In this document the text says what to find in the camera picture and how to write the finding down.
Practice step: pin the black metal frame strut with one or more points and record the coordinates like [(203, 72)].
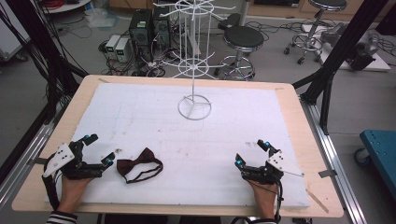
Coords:
[(40, 40), (342, 46)]

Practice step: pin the thin metal rod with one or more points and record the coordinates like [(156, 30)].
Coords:
[(294, 173)]

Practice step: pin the dark red bow tie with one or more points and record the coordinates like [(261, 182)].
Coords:
[(140, 159)]

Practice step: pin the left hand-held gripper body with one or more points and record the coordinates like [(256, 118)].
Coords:
[(74, 166)]

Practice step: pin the black computer tower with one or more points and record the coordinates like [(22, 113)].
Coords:
[(162, 29), (140, 31)]

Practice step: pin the aluminium frame rail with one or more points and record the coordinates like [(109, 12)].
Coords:
[(25, 158), (334, 161)]

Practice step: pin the white floor platform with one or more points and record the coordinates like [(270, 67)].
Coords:
[(378, 63)]

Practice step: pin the clear plastic bag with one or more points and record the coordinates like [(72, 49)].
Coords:
[(99, 17)]

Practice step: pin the person's right striped sleeve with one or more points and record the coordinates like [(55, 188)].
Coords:
[(264, 221)]

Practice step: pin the black round stool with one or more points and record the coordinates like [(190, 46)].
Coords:
[(327, 3), (243, 37)]

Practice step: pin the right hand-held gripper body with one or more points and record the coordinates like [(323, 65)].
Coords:
[(264, 173)]

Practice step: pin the person's striped sleeve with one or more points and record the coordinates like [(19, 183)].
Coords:
[(62, 218), (264, 221)]

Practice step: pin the person's left hand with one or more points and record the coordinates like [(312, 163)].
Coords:
[(74, 191)]

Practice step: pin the blue wheeled cart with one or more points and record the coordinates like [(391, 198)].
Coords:
[(382, 149)]

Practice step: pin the grey tape strip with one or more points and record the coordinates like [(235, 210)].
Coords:
[(327, 173), (38, 160)]

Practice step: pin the person's left striped sleeve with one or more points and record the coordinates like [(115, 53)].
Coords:
[(62, 218)]

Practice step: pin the black device on platform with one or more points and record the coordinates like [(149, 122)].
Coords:
[(362, 54)]

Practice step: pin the thin wooden stick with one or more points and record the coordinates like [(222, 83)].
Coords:
[(317, 201)]

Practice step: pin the person's right hand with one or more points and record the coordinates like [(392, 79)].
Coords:
[(264, 196)]

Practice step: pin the grey power supply unit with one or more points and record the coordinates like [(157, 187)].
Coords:
[(111, 45), (122, 49)]

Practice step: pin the white foam board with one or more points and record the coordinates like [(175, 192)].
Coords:
[(186, 146)]

